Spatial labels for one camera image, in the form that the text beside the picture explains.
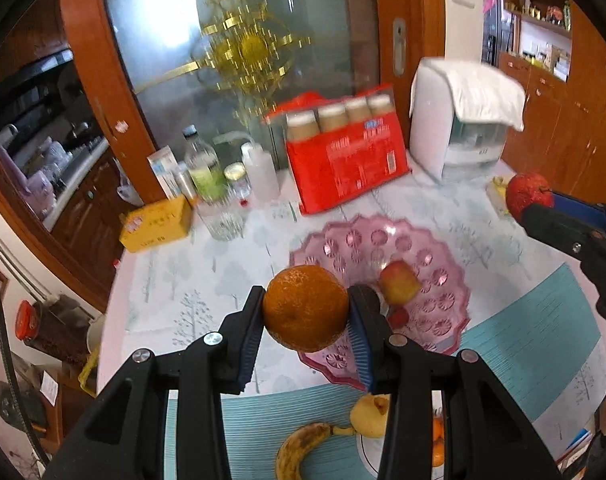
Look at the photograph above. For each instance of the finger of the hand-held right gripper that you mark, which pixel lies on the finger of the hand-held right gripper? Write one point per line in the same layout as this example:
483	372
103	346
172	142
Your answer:
558	227
583	210

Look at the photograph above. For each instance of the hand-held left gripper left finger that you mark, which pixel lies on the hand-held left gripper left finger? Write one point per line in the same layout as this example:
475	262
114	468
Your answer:
248	340

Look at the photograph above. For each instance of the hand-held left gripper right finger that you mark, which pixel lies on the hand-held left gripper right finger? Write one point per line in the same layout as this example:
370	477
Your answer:
361	350

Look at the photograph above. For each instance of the small red fruit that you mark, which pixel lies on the small red fruit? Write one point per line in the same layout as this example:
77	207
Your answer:
399	316
528	194

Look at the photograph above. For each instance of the large orange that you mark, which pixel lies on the large orange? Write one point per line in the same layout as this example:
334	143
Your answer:
305	307

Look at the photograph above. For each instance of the yellow pear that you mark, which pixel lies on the yellow pear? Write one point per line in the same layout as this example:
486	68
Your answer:
368	417

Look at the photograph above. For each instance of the red-yellow apple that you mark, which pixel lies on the red-yellow apple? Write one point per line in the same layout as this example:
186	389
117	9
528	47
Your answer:
399	282

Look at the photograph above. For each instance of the pink glass fruit bowl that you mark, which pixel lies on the pink glass fruit bowl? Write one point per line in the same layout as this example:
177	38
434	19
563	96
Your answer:
433	280

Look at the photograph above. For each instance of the white leaf-print plate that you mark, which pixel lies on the white leaf-print plate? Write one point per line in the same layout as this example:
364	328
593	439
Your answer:
368	460

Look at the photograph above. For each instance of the spotted yellow banana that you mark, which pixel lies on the spotted yellow banana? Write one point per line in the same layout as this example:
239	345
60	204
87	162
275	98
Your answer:
295	452

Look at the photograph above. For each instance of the yellow-white tissue pack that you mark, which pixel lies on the yellow-white tissue pack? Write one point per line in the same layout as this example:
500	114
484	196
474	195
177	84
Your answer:
500	195

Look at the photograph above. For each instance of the tree-print white tablecloth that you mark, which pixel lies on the tree-print white tablecloth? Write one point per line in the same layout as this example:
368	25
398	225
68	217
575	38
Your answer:
183	290

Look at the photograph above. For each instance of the wooden sideboard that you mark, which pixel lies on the wooden sideboard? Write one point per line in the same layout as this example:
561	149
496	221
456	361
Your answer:
558	125

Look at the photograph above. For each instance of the teal striped table runner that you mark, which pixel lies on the teal striped table runner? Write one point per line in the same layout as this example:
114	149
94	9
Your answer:
533	340

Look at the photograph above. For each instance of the clear drinking glass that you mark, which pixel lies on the clear drinking glass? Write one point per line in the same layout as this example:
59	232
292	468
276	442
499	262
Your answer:
223	222

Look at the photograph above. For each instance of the yellow tissue box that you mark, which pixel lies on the yellow tissue box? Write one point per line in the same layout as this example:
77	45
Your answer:
155	225

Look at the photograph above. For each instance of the white towel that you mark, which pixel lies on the white towel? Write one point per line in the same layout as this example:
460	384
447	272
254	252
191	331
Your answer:
483	95

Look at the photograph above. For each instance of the white countertop appliance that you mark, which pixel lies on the white countertop appliance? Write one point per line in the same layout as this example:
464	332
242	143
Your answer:
428	130

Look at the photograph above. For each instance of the small glass jar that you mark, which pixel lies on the small glass jar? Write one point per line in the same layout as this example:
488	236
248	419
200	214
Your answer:
235	175

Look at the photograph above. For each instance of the metal can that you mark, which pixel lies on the metal can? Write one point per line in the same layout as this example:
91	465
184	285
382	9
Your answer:
185	185

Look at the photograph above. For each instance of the white squeeze bottle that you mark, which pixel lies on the white squeeze bottle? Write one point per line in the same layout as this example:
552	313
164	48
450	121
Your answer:
260	172

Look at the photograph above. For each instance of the clear bottle with green label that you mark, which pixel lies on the clear bottle with green label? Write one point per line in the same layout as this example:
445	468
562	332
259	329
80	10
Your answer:
203	170

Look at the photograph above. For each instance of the red pack of paper cups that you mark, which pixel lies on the red pack of paper cups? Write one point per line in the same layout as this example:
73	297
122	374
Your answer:
348	165

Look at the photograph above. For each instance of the white and blue carton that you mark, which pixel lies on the white and blue carton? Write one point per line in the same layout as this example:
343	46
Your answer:
163	170

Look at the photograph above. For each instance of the white plastic bag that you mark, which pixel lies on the white plastic bag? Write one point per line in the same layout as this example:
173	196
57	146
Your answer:
125	190

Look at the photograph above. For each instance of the jar with red lid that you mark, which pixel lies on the jar with red lid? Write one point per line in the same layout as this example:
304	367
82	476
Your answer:
30	320

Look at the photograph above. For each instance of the gold door ornament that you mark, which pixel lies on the gold door ornament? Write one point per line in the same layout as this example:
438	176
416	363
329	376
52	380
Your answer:
253	47

